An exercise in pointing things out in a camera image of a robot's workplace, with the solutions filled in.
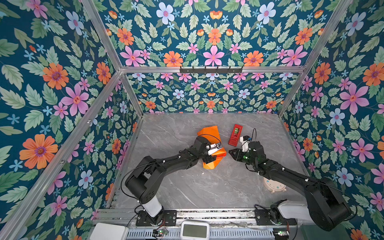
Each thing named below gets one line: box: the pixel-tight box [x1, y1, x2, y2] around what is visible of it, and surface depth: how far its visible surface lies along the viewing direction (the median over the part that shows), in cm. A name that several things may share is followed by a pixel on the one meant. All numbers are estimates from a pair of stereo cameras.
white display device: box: [180, 220, 210, 240], surface depth 68 cm
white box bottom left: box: [89, 222, 130, 240], surface depth 69 cm
